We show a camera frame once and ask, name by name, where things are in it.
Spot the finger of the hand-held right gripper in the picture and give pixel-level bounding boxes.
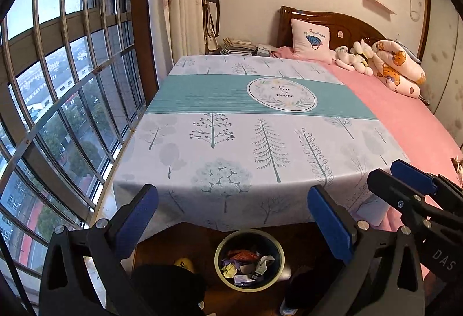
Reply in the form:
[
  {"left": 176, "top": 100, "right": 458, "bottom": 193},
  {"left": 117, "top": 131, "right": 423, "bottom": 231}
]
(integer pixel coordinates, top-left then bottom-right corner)
[
  {"left": 390, "top": 159, "right": 463, "bottom": 210},
  {"left": 366, "top": 169, "right": 426, "bottom": 230}
]

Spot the small yellow object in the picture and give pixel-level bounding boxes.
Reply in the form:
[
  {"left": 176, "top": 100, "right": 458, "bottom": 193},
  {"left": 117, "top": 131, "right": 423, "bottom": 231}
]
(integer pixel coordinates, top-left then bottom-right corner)
[{"left": 174, "top": 257, "right": 196, "bottom": 271}]

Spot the stack of books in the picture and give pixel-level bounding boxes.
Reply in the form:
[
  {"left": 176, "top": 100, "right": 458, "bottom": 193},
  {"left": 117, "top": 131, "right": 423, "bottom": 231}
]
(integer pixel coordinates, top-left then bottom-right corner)
[{"left": 220, "top": 37, "right": 279, "bottom": 57}]

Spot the white paper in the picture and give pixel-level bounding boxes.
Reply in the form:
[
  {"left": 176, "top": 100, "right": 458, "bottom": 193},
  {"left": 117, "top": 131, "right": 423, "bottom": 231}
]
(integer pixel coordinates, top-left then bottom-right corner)
[{"left": 255, "top": 255, "right": 275, "bottom": 275}]

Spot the short pink wall shelf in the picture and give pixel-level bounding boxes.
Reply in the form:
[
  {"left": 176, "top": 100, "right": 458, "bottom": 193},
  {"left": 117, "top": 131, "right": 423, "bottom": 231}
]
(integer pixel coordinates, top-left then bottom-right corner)
[{"left": 363, "top": 0, "right": 396, "bottom": 15}]

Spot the orange bear print cushion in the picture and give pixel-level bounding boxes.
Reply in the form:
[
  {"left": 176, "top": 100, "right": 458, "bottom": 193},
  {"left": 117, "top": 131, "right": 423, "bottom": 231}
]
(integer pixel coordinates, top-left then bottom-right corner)
[{"left": 371, "top": 39, "right": 427, "bottom": 97}]

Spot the cream curtain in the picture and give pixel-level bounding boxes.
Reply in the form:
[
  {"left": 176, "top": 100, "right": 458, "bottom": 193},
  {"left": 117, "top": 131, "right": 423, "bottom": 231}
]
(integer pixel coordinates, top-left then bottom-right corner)
[{"left": 148, "top": 0, "right": 208, "bottom": 82}]

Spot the pink embroidered pillow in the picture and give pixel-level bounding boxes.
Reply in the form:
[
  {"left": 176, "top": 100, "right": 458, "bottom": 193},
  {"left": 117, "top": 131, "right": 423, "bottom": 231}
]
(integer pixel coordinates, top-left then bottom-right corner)
[{"left": 290, "top": 18, "right": 331, "bottom": 62}]

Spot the black slipper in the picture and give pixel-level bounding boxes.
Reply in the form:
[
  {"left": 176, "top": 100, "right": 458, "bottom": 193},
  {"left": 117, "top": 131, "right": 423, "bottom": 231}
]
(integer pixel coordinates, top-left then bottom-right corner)
[
  {"left": 280, "top": 265, "right": 348, "bottom": 315},
  {"left": 131, "top": 263, "right": 207, "bottom": 316}
]

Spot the white power cord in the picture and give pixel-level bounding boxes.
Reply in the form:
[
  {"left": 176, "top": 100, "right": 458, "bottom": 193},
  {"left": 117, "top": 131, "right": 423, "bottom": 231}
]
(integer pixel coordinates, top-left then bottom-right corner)
[{"left": 409, "top": 0, "right": 425, "bottom": 22}]

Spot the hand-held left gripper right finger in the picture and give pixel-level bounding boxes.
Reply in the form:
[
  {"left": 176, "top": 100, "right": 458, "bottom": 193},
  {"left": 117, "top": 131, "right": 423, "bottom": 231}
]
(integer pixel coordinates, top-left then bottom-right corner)
[{"left": 307, "top": 185, "right": 425, "bottom": 316}]

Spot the metal window grille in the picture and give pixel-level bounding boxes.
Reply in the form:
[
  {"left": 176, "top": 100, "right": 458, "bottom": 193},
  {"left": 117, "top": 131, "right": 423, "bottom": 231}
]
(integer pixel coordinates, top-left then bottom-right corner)
[{"left": 0, "top": 0, "right": 160, "bottom": 302}]

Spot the wooden headboard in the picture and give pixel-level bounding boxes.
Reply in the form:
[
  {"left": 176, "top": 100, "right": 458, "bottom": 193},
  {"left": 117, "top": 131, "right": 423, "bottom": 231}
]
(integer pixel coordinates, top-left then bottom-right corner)
[{"left": 278, "top": 6, "right": 424, "bottom": 60}]

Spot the white yellow plush toy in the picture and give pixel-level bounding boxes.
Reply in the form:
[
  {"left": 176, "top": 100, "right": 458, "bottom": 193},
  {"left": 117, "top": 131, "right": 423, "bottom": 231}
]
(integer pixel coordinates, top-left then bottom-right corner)
[{"left": 352, "top": 39, "right": 377, "bottom": 76}]

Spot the tree printed tablecloth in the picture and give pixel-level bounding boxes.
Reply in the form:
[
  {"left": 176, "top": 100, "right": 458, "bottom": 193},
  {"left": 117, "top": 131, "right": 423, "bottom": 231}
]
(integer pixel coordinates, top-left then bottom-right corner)
[{"left": 113, "top": 55, "right": 411, "bottom": 232}]

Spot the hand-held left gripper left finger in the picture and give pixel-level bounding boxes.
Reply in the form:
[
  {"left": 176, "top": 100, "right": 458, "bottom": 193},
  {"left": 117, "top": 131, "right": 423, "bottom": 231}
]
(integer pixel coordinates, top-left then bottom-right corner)
[{"left": 38, "top": 184, "right": 160, "bottom": 316}]

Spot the pink blanket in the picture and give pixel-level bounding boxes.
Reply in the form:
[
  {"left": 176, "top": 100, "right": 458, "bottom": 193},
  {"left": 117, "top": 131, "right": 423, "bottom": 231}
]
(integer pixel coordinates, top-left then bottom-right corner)
[{"left": 273, "top": 46, "right": 463, "bottom": 280}]

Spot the dark trash bin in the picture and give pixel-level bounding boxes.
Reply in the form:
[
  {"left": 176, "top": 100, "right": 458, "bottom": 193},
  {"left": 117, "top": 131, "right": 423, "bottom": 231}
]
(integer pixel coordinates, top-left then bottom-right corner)
[{"left": 214, "top": 228, "right": 286, "bottom": 291}]

